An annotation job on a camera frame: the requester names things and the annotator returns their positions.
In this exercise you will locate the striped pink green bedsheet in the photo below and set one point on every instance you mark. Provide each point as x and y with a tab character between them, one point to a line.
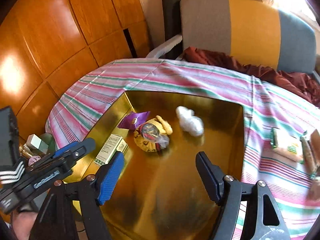
265	106

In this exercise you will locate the purple snack packet in box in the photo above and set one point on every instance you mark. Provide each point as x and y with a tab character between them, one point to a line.
133	120

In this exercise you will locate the mustard yellow knitted sock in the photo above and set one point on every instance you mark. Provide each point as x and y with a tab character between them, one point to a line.
153	135

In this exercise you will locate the black rolled mat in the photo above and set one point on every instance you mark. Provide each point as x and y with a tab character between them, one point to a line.
172	26

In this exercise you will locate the brown cake packet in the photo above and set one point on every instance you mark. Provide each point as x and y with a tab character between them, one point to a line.
310	147

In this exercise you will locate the yellow green snack packet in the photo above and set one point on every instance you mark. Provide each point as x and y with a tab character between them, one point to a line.
286	145

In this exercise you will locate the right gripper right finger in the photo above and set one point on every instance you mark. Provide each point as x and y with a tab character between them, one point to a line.
211	176

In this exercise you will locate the gold tray box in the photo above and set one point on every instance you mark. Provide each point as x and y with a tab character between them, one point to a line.
160	195

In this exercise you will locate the dark red blanket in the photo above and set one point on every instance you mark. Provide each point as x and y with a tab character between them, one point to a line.
301	84

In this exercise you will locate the person's left hand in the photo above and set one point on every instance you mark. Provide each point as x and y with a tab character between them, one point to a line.
22	224

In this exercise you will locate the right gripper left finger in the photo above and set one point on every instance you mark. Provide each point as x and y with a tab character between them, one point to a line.
107	177

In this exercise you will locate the green white carton in box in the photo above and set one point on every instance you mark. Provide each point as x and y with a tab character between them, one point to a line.
113	144

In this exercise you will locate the orange wooden wardrobe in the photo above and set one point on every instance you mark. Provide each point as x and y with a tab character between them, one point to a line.
47	45

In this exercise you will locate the grey yellow blue headboard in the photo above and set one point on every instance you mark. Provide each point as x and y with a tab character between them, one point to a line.
250	31

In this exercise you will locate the white plastic bag in box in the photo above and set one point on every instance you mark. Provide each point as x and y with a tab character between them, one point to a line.
189	122

